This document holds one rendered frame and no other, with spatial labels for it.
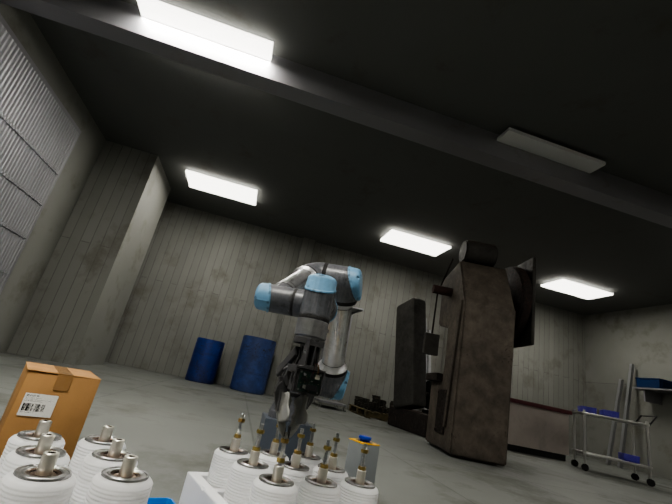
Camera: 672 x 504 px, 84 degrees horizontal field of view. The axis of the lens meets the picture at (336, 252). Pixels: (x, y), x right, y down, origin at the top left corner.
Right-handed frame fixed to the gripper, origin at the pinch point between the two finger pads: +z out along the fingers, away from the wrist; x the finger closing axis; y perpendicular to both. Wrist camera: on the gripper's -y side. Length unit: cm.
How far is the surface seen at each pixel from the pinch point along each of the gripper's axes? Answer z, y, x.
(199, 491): 18.2, -17.3, -11.5
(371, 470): 10.6, -23.3, 38.2
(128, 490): 10.7, 10.8, -28.0
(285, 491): 10.3, 5.2, 0.8
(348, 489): 10.7, -1.7, 19.0
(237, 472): 11.2, -8.2, -6.2
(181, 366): 18, -712, 28
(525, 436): 9, -387, 551
